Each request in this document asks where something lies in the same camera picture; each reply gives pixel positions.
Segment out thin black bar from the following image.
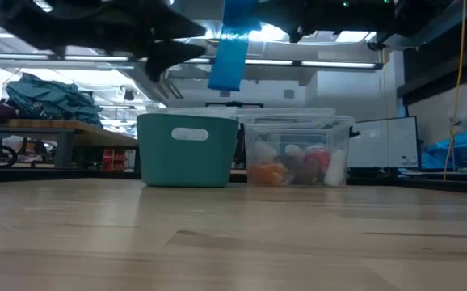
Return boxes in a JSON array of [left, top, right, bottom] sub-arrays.
[[204, 100, 265, 109]]

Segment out black light bar rail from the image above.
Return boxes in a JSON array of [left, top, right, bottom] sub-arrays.
[[0, 51, 384, 70]]

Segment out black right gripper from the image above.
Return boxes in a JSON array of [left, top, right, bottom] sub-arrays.
[[253, 0, 398, 44]]

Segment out black shelf beam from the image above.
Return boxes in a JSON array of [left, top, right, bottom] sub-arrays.
[[397, 38, 467, 107]]

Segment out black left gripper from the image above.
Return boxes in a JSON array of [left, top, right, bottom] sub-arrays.
[[0, 0, 208, 82]]

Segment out white board panel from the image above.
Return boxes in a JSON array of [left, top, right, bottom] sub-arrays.
[[346, 116, 419, 170]]

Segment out red parts organizer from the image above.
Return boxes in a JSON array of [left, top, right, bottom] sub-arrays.
[[102, 148, 128, 172]]

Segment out dark brown bandage roll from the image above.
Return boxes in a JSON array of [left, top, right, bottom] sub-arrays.
[[277, 153, 319, 186]]

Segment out clear plastic storage box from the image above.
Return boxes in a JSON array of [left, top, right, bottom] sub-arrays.
[[233, 107, 360, 188]]

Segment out blue bandage roll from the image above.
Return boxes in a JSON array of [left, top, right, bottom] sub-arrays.
[[208, 0, 262, 92]]

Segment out long white bandage roll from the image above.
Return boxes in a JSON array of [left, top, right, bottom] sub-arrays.
[[324, 149, 347, 188]]

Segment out yellow cable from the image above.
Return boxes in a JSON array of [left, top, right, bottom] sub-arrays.
[[442, 0, 467, 182]]

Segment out teal cloth pile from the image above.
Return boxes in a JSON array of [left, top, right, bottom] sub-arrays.
[[5, 72, 104, 126]]

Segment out teal plastic bin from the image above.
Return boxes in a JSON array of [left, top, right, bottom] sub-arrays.
[[136, 112, 240, 188]]

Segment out purple bag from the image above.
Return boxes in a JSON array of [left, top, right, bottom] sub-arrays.
[[0, 99, 19, 124]]

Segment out orange bandage roll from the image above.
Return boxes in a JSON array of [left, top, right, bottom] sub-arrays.
[[248, 162, 289, 187]]

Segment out red bandage roll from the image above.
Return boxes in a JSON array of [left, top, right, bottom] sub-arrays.
[[304, 147, 333, 173]]

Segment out wooden workbench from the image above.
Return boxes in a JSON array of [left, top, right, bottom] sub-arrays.
[[0, 117, 140, 171]]

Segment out short white bandage roll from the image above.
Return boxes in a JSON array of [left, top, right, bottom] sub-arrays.
[[284, 144, 304, 158], [253, 140, 278, 165]]

